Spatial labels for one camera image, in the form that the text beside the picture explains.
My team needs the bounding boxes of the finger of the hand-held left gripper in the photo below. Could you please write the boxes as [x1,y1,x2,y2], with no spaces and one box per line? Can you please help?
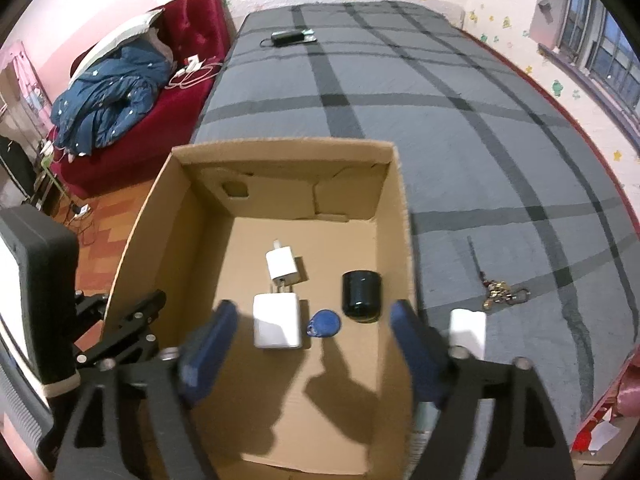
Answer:
[74,288,167,370]
[75,292,110,317]

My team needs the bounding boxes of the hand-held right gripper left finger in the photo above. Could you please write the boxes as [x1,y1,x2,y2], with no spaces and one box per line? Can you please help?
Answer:
[52,299,240,480]

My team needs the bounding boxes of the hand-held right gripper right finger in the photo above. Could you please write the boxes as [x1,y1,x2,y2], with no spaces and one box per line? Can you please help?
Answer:
[389,299,573,480]

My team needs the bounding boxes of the white rectangular box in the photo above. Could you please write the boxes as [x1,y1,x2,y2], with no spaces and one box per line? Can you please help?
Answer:
[448,309,488,360]

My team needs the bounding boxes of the large white charger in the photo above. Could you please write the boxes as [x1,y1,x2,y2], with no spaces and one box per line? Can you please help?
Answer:
[252,284,304,351]

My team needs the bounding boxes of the black glossy cup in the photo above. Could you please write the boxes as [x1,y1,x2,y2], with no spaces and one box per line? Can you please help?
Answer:
[341,270,383,322]

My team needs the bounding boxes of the blue key fob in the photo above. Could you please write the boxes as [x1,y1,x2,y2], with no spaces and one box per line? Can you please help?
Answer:
[305,307,343,338]

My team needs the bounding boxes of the brass keychain with chain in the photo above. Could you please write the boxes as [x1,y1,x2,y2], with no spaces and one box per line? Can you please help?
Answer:
[467,236,530,312]

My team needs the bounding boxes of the small white charger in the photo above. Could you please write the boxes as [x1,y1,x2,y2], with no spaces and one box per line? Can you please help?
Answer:
[264,241,304,288]

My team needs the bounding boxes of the brown cardboard box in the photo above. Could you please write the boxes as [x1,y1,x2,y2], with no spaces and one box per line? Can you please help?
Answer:
[102,137,416,480]

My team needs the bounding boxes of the small glass side table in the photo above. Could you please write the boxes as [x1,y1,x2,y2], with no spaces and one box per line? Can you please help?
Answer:
[35,145,68,201]

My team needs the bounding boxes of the black bag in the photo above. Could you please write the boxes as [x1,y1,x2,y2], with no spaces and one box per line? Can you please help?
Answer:
[0,135,38,201]

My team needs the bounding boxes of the blue star-print quilt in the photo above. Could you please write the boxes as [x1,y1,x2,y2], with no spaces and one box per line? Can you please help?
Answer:
[50,37,176,156]

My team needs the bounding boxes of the white paper sheet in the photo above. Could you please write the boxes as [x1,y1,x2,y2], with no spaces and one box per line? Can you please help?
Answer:
[589,419,620,455]

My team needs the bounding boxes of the red velvet sofa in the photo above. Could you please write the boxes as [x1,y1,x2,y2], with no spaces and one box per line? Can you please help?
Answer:
[50,0,238,198]

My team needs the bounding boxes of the pink hanging clothes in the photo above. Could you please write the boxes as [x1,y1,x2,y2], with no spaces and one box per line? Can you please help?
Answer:
[0,42,53,116]

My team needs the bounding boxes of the red shiny cloth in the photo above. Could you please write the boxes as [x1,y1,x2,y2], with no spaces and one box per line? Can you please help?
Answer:
[572,360,640,456]

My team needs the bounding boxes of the grey plaid bed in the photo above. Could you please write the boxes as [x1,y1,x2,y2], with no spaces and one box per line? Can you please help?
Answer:
[190,0,640,431]

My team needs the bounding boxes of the white pillow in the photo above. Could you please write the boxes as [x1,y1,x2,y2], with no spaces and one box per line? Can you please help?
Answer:
[67,7,166,83]

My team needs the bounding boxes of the black power adapter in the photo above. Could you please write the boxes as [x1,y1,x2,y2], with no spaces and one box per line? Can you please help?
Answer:
[259,30,307,48]

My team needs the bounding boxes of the window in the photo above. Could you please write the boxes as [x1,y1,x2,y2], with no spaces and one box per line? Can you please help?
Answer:
[557,0,640,131]

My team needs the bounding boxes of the white charger with cables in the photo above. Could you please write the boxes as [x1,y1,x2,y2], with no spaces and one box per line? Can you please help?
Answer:
[165,55,226,92]

